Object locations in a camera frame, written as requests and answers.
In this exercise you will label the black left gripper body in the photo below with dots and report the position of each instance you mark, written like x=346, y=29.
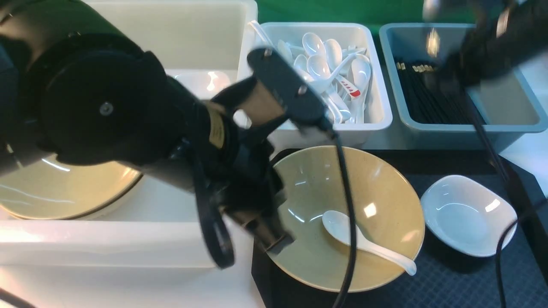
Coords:
x=249, y=191

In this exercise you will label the yellow noodle bowl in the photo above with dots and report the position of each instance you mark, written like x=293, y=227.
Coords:
x=387, y=208

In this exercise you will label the white square sauce dish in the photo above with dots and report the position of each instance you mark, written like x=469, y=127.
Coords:
x=466, y=216

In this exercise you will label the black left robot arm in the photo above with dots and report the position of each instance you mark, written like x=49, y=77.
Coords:
x=74, y=85

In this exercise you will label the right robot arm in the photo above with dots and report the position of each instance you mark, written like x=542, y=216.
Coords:
x=506, y=34

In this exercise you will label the stacked yellow bowl top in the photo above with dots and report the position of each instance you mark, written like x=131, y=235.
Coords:
x=50, y=190

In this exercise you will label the stack of white sauce dishes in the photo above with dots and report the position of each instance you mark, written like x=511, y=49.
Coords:
x=202, y=83

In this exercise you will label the red-marked white spoon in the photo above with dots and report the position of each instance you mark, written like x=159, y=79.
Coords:
x=349, y=87

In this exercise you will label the pile of white spoons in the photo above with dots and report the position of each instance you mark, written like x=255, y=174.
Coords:
x=319, y=62

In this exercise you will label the large white plastic tub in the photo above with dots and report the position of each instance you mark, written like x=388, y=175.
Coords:
x=171, y=231

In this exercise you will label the white spoon bin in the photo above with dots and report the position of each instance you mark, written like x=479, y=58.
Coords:
x=377, y=115

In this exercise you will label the black chopsticks bundle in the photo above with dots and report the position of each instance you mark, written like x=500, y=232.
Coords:
x=428, y=105

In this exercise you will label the black serving tray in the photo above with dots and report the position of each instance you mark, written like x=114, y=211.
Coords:
x=446, y=278

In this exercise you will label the green backdrop cloth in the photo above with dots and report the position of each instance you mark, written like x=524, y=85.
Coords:
x=371, y=13

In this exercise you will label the grey-blue chopstick bin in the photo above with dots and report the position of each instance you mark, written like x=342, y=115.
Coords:
x=508, y=104

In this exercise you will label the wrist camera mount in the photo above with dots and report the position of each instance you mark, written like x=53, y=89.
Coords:
x=273, y=94

